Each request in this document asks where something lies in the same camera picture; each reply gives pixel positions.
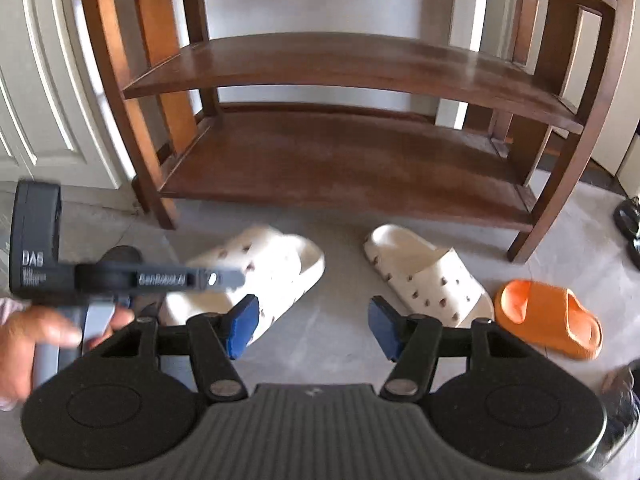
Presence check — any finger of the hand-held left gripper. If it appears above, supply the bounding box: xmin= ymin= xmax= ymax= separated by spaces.
xmin=197 ymin=267 xmax=247 ymax=295

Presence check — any white panelled door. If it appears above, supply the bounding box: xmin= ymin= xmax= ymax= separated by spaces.
xmin=0 ymin=0 xmax=131 ymax=201

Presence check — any person's left hand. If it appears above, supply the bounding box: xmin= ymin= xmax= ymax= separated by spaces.
xmin=0 ymin=305 xmax=136 ymax=413

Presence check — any wooden shoe rack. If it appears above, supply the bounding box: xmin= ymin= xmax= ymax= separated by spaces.
xmin=75 ymin=0 xmax=640 ymax=266

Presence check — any orange slipper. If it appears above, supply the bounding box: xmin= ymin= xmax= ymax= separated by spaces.
xmin=494 ymin=280 xmax=604 ymax=362

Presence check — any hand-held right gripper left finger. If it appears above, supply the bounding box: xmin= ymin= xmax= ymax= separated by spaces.
xmin=82 ymin=294 xmax=260 ymax=402

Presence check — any grey and black sneaker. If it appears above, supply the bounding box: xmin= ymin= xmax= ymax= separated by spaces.
xmin=597 ymin=359 xmax=640 ymax=468

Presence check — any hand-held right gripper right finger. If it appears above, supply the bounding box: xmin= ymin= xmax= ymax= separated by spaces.
xmin=368 ymin=296 xmax=546 ymax=403

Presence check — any cream slipper with brown hearts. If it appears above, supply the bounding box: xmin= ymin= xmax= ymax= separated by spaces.
xmin=363 ymin=224 xmax=496 ymax=329
xmin=157 ymin=225 xmax=326 ymax=347

